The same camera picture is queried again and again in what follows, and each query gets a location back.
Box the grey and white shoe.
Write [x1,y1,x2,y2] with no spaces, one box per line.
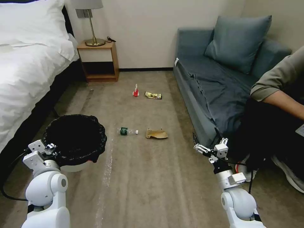
[270,154,304,193]

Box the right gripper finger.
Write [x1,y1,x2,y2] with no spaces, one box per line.
[214,127,229,146]
[192,131,212,156]

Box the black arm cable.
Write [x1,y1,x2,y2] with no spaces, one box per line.
[225,158,255,194]
[1,148,30,202]

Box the dark headboard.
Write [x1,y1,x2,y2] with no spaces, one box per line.
[61,4,76,39]

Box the dark bed base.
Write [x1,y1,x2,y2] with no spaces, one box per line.
[0,59,82,171]

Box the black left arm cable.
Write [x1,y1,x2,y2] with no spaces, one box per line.
[1,148,30,202]

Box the person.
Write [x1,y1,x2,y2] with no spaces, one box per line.
[234,44,304,193]

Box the crumpled brown paper bag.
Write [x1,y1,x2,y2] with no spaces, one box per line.
[145,128,169,140]

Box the white bed duvet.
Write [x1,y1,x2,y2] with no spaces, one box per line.
[0,31,80,153]

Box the blue-grey cushion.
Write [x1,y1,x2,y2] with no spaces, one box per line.
[204,15,273,75]

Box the grey wall switch plate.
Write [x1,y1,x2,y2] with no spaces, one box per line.
[76,9,93,18]

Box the white shoe with red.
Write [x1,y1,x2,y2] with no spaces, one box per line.
[234,154,259,183]

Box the grey wrinkled sofa sheet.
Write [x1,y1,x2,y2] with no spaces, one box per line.
[177,58,258,139]

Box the black bin liner bag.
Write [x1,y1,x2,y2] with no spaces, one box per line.
[43,114,108,165]

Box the blue-grey sofa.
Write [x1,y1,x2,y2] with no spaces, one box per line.
[173,27,293,154]

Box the wooden nightstand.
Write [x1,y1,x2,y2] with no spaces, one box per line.
[76,39,119,83]

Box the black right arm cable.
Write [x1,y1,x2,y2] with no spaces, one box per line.
[225,158,255,194]

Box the gold snack wrapper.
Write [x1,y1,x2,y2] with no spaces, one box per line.
[144,91,163,100]

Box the clear bottle with green label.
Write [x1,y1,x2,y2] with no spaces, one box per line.
[117,127,139,136]

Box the brass table lamp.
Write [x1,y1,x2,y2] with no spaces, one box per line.
[71,0,106,47]

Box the white pillow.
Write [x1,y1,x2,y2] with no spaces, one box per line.
[0,0,70,46]

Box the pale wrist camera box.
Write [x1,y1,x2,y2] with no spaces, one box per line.
[28,140,46,153]
[213,143,229,159]

